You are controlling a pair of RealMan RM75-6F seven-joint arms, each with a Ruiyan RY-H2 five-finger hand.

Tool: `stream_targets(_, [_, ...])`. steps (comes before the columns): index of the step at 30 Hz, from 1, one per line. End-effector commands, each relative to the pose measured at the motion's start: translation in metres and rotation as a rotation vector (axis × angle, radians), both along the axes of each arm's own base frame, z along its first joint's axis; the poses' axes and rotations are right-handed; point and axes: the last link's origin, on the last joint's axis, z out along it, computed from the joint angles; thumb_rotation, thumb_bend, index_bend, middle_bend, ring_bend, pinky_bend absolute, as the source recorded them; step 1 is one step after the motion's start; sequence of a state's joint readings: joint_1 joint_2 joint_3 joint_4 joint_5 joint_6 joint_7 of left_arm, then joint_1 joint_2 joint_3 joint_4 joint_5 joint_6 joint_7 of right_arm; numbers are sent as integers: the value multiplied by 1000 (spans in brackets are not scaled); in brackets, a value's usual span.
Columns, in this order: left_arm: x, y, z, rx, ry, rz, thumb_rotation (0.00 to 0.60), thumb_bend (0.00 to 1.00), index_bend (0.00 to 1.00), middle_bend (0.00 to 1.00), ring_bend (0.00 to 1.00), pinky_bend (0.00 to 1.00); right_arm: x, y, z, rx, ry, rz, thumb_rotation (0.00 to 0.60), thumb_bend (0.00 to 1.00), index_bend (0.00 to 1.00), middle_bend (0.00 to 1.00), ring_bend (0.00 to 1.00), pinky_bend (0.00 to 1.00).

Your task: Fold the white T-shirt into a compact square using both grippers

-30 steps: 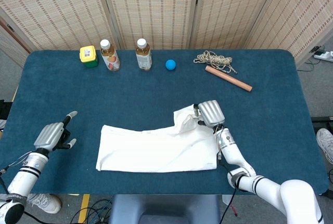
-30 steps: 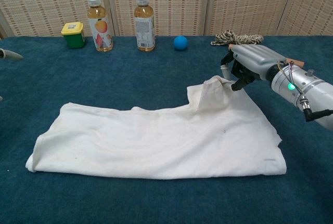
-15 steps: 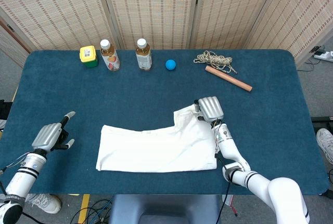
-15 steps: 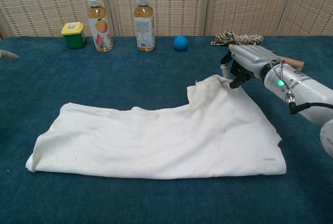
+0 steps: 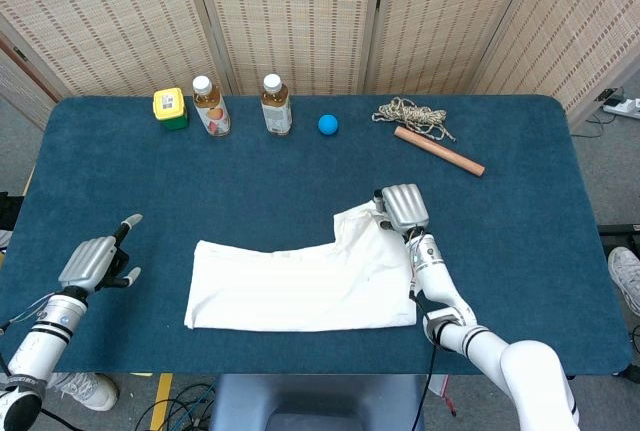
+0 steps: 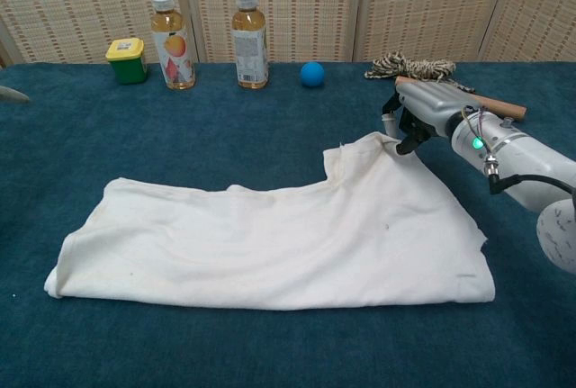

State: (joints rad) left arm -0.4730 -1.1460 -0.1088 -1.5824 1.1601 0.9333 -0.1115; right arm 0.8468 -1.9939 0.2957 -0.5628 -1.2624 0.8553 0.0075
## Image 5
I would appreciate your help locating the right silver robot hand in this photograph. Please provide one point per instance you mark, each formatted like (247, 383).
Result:
(405, 206)

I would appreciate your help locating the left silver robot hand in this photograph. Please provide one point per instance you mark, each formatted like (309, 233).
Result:
(85, 263)

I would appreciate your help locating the white cloth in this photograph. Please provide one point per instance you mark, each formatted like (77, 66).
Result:
(280, 291)

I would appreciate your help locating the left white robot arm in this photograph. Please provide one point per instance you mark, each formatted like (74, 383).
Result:
(45, 331)

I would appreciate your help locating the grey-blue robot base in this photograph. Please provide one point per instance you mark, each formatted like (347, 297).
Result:
(315, 401)

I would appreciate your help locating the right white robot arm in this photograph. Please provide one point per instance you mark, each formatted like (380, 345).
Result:
(435, 281)

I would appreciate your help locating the brown wooden stick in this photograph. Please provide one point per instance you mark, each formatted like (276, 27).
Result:
(440, 152)

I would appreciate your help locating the black stand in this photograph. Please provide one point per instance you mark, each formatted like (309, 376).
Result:
(9, 211)

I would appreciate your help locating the blue ball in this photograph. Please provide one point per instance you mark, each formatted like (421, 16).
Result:
(328, 125)

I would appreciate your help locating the white sneaker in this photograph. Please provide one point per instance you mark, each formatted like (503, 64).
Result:
(95, 391)
(625, 273)

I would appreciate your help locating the dark blue table cloth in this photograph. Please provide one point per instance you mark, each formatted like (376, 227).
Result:
(275, 176)

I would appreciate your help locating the tea bottle with text label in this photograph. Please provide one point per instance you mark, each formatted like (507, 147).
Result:
(276, 111)

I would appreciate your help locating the green jar with yellow lid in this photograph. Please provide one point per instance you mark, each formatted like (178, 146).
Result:
(170, 108)

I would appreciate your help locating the tea bottle with fruit label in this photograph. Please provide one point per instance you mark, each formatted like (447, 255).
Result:
(212, 111)

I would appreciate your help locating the black metal bar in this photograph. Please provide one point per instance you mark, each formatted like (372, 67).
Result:
(620, 230)

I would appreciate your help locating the woven bamboo folding screen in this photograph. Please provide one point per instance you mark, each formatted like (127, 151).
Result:
(300, 16)

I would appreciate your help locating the white power strip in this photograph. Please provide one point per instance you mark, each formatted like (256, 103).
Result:
(625, 108)

